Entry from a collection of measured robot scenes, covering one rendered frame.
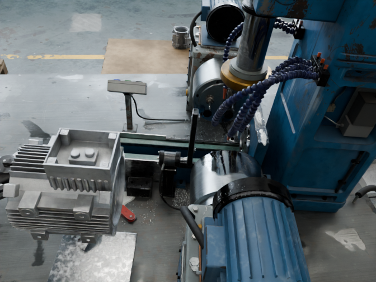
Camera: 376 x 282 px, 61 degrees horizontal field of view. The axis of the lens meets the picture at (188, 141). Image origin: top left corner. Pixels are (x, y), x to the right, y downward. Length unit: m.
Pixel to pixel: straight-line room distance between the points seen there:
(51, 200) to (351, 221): 1.19
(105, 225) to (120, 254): 0.43
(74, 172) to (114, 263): 0.51
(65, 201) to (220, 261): 0.32
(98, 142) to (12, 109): 1.23
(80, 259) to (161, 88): 1.14
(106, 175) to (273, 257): 0.33
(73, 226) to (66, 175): 0.11
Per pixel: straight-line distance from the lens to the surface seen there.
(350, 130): 1.16
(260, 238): 0.64
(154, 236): 1.25
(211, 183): 0.96
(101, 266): 1.08
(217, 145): 1.40
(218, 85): 1.39
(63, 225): 0.69
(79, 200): 0.65
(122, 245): 1.10
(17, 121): 1.80
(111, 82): 1.47
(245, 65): 1.06
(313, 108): 1.04
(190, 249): 0.82
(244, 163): 1.02
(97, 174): 0.61
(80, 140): 0.69
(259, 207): 0.68
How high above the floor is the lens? 1.89
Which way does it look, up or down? 44 degrees down
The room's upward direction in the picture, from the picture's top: 6 degrees clockwise
